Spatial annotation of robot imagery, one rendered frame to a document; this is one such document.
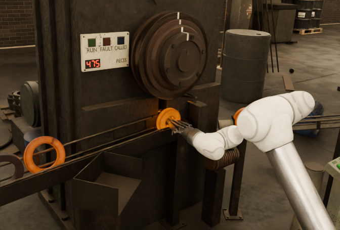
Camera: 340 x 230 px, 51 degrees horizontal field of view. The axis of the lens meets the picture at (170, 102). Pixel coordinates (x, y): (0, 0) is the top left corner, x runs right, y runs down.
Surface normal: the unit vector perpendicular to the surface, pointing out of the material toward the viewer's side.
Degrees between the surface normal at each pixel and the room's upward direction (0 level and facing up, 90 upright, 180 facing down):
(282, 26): 90
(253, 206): 0
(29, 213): 0
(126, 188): 5
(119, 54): 90
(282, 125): 56
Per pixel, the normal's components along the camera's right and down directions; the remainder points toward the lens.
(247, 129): -0.82, 0.11
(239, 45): -0.49, 0.27
